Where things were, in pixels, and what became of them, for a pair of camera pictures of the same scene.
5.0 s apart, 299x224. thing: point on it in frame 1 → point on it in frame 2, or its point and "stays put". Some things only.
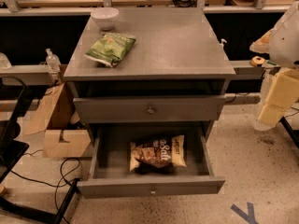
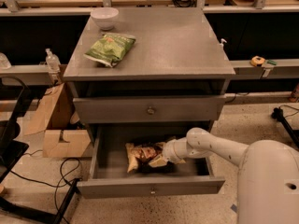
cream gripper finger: [284, 89] → [159, 161]
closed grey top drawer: [174, 108] stays put
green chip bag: [110, 48] stays put
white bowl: [106, 17] stays put
